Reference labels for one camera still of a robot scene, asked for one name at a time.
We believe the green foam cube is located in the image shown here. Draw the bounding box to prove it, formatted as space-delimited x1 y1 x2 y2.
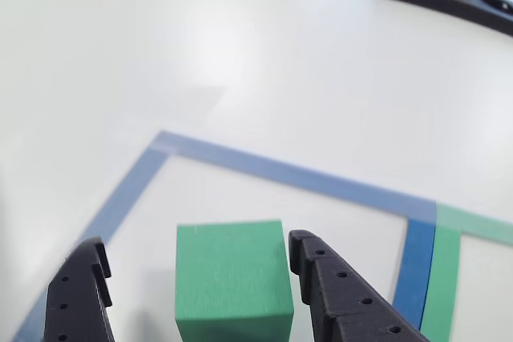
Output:
174 219 295 342

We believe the green tape square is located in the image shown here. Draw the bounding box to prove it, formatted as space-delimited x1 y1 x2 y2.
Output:
419 202 513 342

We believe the blue tape square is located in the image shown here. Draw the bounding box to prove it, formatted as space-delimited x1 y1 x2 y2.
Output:
7 129 438 342

